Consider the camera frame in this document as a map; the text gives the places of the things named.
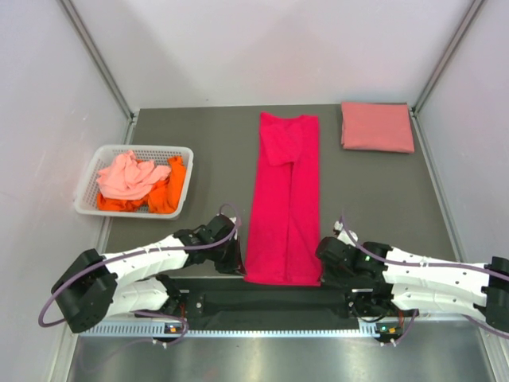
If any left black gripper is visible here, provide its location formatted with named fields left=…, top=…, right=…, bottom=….
left=208, top=236, right=246, bottom=276

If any magenta t shirt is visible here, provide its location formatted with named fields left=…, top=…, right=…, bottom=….
left=245, top=112, right=322, bottom=287

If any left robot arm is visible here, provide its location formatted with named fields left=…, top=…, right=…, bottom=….
left=51, top=214, right=243, bottom=333

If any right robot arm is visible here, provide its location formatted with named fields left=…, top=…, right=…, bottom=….
left=316, top=231, right=508, bottom=333

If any orange t shirt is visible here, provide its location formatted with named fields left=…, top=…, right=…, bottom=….
left=97, top=157, right=186, bottom=213

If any folded salmon pink t shirt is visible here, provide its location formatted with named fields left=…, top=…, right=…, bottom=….
left=341, top=102, right=414, bottom=154

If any light pink t shirt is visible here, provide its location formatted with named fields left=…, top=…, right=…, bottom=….
left=96, top=150, right=171, bottom=201

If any white plastic basket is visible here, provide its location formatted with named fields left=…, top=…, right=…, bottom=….
left=74, top=145, right=194, bottom=220

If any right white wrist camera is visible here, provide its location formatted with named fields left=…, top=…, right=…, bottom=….
left=333, top=220, right=358, bottom=247

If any slotted cable duct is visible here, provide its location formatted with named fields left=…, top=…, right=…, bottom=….
left=79, top=322, right=402, bottom=339

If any aluminium frame rail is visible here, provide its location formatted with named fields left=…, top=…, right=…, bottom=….
left=56, top=0, right=134, bottom=120
left=410, top=0, right=487, bottom=115

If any left aluminium frame rail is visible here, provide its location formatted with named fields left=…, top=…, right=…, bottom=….
left=56, top=0, right=134, bottom=120

